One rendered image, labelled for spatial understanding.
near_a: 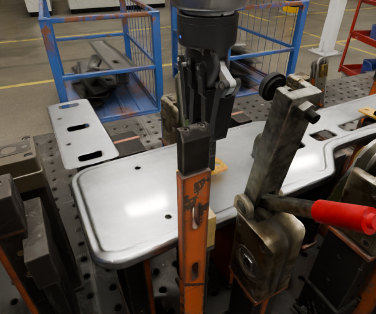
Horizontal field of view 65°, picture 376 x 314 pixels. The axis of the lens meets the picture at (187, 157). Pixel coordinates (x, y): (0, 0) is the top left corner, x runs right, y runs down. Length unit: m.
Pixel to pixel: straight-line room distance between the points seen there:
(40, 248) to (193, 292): 0.20
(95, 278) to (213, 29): 0.59
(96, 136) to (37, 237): 0.26
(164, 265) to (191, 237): 0.44
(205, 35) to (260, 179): 0.17
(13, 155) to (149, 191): 0.21
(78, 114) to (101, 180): 0.26
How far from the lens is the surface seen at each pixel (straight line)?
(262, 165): 0.32
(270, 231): 0.36
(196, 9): 0.36
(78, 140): 0.63
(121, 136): 0.66
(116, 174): 0.52
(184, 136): 0.24
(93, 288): 0.75
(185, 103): 0.46
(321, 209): 0.29
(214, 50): 0.37
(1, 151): 0.54
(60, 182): 1.04
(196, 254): 0.34
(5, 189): 0.42
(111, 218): 0.45
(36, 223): 0.48
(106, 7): 8.47
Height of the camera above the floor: 1.32
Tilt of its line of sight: 35 degrees down
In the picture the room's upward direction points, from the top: straight up
